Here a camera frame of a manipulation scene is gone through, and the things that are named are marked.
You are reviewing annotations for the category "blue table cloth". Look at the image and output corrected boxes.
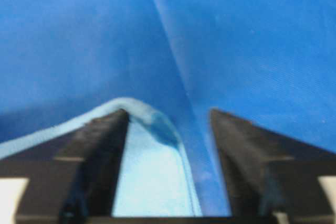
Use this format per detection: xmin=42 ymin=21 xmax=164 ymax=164
xmin=1 ymin=0 xmax=335 ymax=216

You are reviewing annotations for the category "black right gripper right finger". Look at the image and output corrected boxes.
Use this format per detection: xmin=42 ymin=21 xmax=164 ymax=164
xmin=209 ymin=109 xmax=335 ymax=223

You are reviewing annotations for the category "light blue towel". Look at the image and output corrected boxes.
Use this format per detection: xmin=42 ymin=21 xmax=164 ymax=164
xmin=1 ymin=98 xmax=202 ymax=217

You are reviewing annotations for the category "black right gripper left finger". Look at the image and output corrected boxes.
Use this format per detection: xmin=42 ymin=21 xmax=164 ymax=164
xmin=0 ymin=108 xmax=130 ymax=224

